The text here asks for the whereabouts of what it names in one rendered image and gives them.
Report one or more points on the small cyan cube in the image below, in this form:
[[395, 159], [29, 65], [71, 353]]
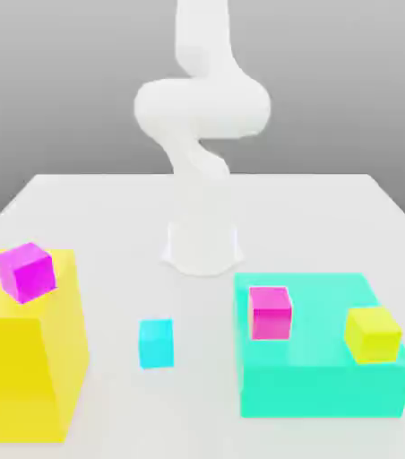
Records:
[[156, 344]]

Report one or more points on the small magenta cube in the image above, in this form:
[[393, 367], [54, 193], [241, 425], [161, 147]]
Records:
[[27, 274]]

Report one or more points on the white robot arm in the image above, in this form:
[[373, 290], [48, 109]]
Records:
[[202, 107]]

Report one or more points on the large yellow box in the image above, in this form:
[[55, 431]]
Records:
[[16, 376]]

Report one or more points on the small pink cube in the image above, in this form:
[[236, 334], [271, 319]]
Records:
[[270, 315]]

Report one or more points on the large turquoise box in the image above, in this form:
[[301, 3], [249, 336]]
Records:
[[324, 387]]

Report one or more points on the small yellow cube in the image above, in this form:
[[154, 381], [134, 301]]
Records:
[[374, 337]]

